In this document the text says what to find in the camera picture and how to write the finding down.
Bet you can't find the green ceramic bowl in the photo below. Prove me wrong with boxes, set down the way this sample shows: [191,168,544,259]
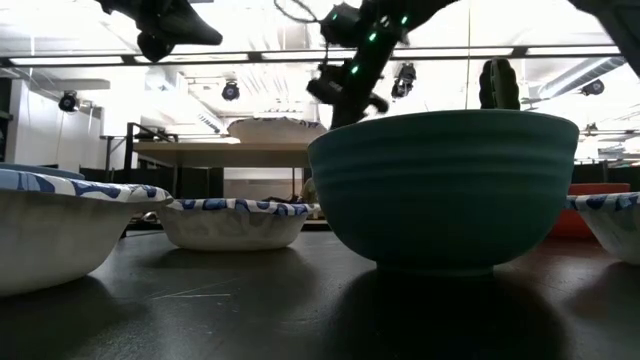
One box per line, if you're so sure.
[307,108,581,277]

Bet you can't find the black room divider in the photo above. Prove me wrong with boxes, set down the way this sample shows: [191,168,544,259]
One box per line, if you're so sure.
[572,163,640,192]
[79,166,226,200]

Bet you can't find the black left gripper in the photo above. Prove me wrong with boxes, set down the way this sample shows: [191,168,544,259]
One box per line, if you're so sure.
[94,0,224,64]

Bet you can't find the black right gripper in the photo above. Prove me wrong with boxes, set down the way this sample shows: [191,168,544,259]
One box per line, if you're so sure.
[306,59,391,130]

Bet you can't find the green cactus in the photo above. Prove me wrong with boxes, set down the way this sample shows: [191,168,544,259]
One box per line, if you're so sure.
[478,57,521,111]

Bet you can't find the black metal table frame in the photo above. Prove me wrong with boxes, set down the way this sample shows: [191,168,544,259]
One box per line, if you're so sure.
[102,122,179,201]

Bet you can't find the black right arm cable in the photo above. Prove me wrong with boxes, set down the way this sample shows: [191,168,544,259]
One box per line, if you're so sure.
[273,0,322,25]

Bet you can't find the black table mat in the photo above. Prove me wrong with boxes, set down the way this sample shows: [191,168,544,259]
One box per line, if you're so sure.
[0,227,640,360]

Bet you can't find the red bowl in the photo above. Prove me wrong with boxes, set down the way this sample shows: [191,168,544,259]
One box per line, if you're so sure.
[549,182,632,239]

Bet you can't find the blue patterned paper bowl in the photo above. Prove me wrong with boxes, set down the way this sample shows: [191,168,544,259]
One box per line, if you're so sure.
[0,168,174,297]
[564,192,640,265]
[157,197,321,251]
[227,116,329,145]

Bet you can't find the silver ceiling duct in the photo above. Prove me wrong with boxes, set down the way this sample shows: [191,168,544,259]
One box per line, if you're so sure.
[537,56,629,100]

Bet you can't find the long ceiling light bar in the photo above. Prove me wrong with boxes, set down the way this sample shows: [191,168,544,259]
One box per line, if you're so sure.
[0,44,624,69]

